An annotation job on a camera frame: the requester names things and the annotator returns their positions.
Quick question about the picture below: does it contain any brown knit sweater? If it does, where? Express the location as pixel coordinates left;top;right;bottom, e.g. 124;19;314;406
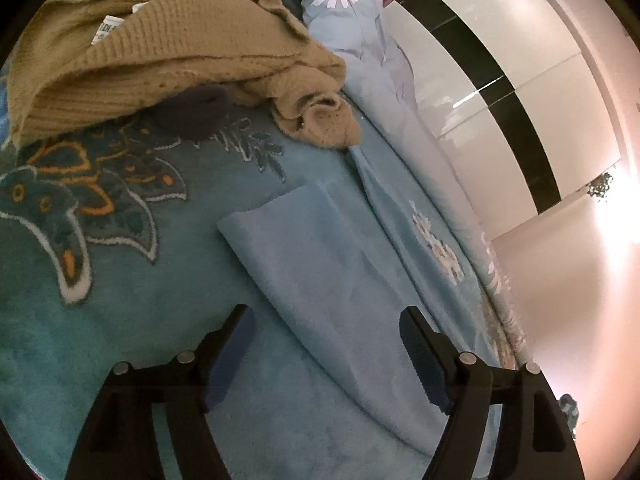
7;0;362;150

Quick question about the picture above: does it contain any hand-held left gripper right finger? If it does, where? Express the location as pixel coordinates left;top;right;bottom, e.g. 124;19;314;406
398;305;586;480

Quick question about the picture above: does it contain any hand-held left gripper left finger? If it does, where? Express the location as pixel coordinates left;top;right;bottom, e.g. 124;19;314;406
65;304;257;480

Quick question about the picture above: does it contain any blue shirt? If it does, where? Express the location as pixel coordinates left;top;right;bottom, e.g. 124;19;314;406
217;179;443;457

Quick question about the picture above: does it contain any light blue daisy quilt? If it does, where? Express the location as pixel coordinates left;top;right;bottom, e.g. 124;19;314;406
287;0;531;371

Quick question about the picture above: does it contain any blue floral blanket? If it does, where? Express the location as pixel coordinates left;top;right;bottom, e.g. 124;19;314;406
0;0;581;480

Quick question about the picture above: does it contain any glossy white wardrobe black stripe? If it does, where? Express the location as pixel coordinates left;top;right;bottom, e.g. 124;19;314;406
382;0;640;461

